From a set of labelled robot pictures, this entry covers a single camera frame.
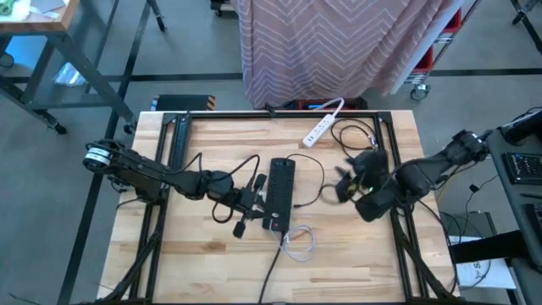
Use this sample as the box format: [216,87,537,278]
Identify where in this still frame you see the black monitor base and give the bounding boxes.
[498,108,542,146]

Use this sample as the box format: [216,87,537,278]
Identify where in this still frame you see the black stand leg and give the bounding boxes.
[146,0,167,34]
[510,0,542,54]

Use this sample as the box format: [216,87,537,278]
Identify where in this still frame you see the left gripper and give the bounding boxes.
[230,172,273,239]

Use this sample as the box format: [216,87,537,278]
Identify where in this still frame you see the black power strip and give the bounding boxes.
[261,157,296,233]

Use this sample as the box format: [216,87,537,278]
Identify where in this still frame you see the grey desk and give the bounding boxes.
[484,110,542,305]

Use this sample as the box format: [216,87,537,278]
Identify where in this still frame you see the thin black USB cable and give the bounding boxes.
[285,152,340,208]

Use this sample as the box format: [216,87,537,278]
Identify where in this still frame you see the black wheeled base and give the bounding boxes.
[210,0,239,19]

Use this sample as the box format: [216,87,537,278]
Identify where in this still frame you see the thick black power cord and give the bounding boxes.
[257,230,285,305]

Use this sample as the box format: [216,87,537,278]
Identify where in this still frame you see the pink chevron cloth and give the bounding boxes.
[236,0,456,109]

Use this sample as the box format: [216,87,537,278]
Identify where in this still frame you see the black keyboard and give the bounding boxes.
[501,151,542,186]

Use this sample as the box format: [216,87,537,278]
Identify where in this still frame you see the white paper sheets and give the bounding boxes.
[16,0,68,21]

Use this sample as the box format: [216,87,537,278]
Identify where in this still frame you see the white power strip cord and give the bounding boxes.
[324,97,346,120]

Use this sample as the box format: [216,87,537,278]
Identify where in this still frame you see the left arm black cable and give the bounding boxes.
[163,152,263,225]

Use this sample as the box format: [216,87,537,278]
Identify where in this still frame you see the white braided USB cable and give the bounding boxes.
[279,224,318,263]

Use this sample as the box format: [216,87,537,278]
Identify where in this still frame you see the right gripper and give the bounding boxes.
[334,149,391,206]

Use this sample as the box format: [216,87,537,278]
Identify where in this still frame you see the white power strip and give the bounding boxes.
[301,113,336,149]

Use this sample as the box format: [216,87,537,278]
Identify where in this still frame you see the black cable with silver connector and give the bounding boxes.
[329,117,381,160]

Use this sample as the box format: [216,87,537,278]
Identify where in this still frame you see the white paper box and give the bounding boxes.
[448,235,518,291]

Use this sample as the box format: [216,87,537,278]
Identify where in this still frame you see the red storage bin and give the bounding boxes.
[442,7,463,35]
[413,44,436,72]

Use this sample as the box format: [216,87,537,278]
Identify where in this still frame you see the red black toolbox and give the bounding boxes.
[281,96,368,112]

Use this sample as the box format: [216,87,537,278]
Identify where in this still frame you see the black aluminium table frame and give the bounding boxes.
[97,110,461,305]

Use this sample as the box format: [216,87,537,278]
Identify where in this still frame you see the metal wire shelf rack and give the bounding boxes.
[389,0,484,102]

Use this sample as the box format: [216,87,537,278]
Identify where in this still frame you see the grey computer case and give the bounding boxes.
[439,210,497,238]

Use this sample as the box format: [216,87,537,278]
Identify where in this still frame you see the wooden top workbench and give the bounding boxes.
[0,0,137,136]

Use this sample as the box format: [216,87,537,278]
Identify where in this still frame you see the black yellow striped box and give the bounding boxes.
[151,93,217,113]

